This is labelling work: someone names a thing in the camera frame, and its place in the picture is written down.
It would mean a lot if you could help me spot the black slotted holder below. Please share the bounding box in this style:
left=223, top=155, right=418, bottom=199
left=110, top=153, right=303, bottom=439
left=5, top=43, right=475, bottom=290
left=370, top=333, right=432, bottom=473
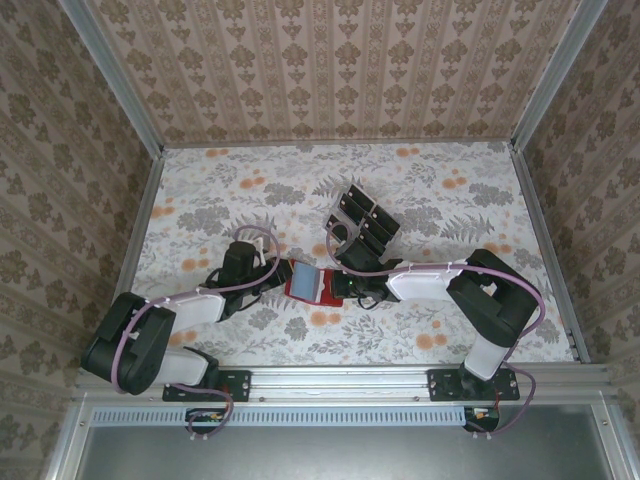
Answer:
left=327, top=183, right=402, bottom=254

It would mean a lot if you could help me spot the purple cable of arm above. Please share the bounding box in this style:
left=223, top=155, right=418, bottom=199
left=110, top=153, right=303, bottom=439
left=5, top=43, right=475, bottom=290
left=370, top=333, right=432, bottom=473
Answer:
left=112, top=224, right=281, bottom=444
left=324, top=223, right=546, bottom=441

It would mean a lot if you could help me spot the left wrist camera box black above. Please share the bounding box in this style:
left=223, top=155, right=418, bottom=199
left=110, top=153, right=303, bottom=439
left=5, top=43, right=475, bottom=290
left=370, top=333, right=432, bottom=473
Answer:
left=222, top=239, right=264, bottom=281

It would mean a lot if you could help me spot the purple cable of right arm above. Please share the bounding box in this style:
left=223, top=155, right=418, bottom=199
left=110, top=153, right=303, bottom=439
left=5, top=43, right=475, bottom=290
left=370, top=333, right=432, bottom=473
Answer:
left=324, top=223, right=546, bottom=441

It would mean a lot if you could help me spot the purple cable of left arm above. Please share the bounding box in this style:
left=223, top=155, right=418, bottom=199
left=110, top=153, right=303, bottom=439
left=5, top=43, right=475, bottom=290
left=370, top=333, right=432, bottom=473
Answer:
left=112, top=224, right=281, bottom=444

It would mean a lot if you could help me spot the small electronics board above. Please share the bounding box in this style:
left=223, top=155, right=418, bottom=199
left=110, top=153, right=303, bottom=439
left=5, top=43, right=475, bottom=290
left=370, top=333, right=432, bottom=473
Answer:
left=185, top=407, right=229, bottom=434
left=464, top=405, right=501, bottom=432

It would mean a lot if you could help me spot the grey metal sheet panel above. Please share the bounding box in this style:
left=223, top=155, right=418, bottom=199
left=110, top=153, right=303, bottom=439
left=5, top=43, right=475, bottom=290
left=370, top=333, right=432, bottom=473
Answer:
left=47, top=403, right=621, bottom=480

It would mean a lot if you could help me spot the aluminium frame corner post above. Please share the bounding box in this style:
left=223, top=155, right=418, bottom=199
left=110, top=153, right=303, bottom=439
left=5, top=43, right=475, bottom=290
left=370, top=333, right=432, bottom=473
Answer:
left=510, top=0, right=610, bottom=154
left=59, top=0, right=166, bottom=156

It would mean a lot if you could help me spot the light blue credit card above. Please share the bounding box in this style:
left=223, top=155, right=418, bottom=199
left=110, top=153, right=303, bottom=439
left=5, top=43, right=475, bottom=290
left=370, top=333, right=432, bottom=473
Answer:
left=292, top=263, right=324, bottom=295

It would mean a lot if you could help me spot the grey slotted cable duct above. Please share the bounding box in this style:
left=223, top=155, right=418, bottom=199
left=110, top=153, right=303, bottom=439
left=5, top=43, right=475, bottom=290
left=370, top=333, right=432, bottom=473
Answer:
left=92, top=405, right=469, bottom=427

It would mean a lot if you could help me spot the aluminium front mounting rail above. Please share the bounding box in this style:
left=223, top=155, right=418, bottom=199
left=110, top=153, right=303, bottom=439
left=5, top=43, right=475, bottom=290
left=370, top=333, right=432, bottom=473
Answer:
left=74, top=364, right=614, bottom=404

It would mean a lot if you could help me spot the floral patterned table cover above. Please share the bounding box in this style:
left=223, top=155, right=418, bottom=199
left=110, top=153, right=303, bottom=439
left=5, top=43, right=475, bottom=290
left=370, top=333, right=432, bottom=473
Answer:
left=97, top=141, right=576, bottom=369

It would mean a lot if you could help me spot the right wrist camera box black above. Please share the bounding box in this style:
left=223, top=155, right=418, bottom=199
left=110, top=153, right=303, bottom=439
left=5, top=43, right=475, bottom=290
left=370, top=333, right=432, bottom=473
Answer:
left=333, top=239, right=396, bottom=274

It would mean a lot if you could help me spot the aluminium table side rail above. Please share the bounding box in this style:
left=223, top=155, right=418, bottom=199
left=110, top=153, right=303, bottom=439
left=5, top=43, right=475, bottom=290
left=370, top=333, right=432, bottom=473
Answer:
left=508, top=145, right=590, bottom=364
left=94, top=147, right=165, bottom=369

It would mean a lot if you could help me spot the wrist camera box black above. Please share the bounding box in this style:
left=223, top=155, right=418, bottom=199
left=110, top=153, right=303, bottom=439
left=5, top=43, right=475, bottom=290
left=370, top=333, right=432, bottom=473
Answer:
left=222, top=239, right=264, bottom=281
left=333, top=239, right=396, bottom=274

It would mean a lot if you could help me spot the red card holder wallet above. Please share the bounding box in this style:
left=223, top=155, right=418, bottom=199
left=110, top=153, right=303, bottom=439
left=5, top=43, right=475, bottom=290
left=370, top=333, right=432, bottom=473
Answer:
left=283, top=259, right=346, bottom=307

